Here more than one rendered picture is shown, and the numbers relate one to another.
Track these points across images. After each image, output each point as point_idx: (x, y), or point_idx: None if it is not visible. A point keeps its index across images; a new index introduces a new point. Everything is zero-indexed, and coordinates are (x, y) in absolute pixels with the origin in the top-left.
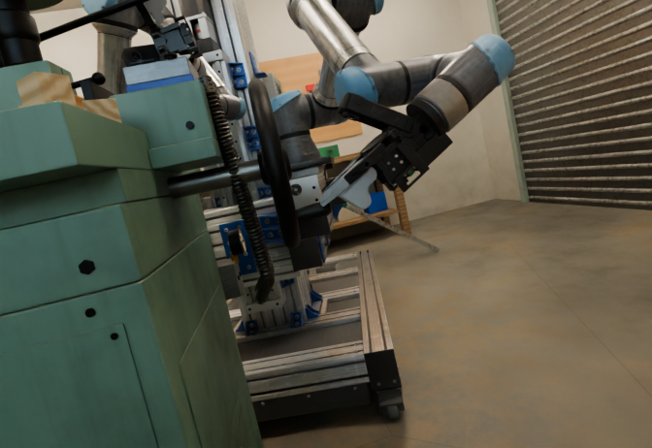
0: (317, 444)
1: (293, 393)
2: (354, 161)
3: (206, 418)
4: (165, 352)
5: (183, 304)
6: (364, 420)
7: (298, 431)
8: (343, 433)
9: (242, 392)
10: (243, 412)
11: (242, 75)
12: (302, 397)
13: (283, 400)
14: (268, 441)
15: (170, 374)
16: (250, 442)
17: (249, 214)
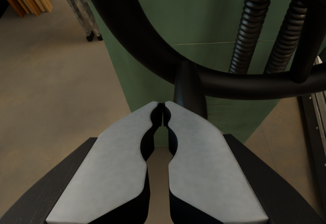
0: (293, 172)
1: (325, 151)
2: (217, 206)
3: (151, 79)
4: (105, 34)
5: (168, 21)
6: (320, 215)
7: (310, 158)
8: (304, 194)
9: (247, 102)
10: (229, 106)
11: None
12: (324, 159)
13: (320, 144)
14: (299, 137)
15: (108, 45)
16: (226, 117)
17: (248, 3)
